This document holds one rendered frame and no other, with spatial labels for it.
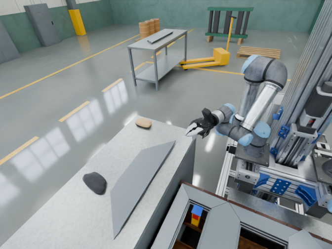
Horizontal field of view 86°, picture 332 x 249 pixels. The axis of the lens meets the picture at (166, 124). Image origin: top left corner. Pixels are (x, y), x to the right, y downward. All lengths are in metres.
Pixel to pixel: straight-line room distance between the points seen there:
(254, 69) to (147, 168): 0.88
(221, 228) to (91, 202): 0.78
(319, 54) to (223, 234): 1.12
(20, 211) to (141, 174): 1.95
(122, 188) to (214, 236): 0.60
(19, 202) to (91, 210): 1.88
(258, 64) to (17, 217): 2.83
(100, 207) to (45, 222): 0.29
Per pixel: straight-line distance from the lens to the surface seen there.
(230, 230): 1.28
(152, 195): 1.13
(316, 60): 1.28
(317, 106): 1.31
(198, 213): 1.27
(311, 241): 1.44
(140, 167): 1.23
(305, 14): 10.52
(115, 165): 1.31
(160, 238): 1.23
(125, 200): 1.12
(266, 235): 1.37
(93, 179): 1.26
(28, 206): 2.87
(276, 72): 1.10
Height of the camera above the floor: 2.04
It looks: 39 degrees down
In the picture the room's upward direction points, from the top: 3 degrees counter-clockwise
